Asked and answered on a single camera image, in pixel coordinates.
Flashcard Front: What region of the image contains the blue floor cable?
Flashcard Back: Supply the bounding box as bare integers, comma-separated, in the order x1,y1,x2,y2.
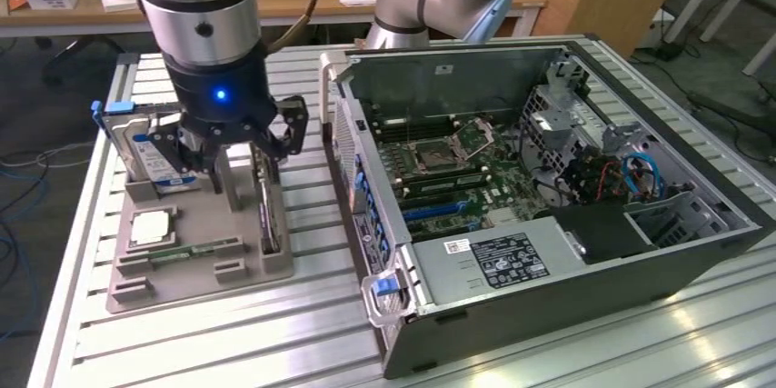
0,164,54,342

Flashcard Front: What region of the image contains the graphics card with metal bracket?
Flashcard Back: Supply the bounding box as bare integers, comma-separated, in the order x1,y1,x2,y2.
254,144,289,256

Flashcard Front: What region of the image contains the metal disk bay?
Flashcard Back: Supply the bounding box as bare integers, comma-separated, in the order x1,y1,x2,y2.
623,190,730,249

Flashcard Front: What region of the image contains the open black PC case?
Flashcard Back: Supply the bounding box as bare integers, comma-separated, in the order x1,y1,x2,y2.
318,38,776,381

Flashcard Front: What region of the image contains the RAM stick with black chips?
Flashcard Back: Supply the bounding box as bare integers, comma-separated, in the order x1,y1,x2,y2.
401,172,491,194

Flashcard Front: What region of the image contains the blue data wire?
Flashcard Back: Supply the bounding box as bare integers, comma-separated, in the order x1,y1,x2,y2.
623,150,667,202

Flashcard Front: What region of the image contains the black power adapter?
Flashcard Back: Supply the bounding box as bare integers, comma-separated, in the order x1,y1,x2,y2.
657,41,686,63

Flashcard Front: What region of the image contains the white floor cable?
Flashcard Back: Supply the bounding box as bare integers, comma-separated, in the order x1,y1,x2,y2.
0,140,99,170

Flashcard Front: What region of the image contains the metal socket cover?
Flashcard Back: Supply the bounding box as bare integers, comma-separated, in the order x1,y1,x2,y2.
451,115,498,158

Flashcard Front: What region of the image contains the CPU chip silver lid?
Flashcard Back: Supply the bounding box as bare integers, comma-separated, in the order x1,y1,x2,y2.
129,211,175,246

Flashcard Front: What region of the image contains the gray power supply unit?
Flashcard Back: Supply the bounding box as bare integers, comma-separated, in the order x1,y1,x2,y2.
405,216,587,306

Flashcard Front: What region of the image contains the red power wire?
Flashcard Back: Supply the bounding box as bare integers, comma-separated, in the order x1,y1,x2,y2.
595,156,625,199

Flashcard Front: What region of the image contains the green RAM stick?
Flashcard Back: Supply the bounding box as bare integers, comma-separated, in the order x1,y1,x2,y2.
147,242,221,264

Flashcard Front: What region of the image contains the hard disk in blue caddy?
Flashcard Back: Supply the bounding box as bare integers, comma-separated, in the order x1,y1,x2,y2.
89,97,211,194

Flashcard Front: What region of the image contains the gray parts rack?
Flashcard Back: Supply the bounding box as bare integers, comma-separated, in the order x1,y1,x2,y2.
106,142,299,315

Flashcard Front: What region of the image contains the green motherboard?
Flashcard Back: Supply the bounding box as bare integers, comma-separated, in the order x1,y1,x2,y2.
363,104,569,238

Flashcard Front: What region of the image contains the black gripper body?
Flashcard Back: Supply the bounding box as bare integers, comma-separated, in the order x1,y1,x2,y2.
161,42,283,135

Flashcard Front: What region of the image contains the blue expansion slot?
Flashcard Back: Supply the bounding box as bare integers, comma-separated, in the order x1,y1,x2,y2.
402,199,474,222

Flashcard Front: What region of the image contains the CPU socket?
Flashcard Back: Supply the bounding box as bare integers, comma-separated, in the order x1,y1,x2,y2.
411,138,470,170

